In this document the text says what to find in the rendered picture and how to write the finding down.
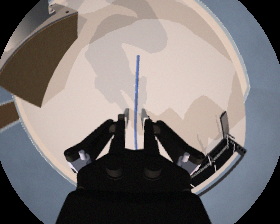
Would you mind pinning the black patch panel rack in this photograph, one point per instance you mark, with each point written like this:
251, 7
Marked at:
221, 154

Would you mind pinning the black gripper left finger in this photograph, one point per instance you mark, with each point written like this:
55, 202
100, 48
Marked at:
90, 148

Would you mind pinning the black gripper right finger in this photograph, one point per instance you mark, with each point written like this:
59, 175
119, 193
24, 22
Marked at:
178, 150

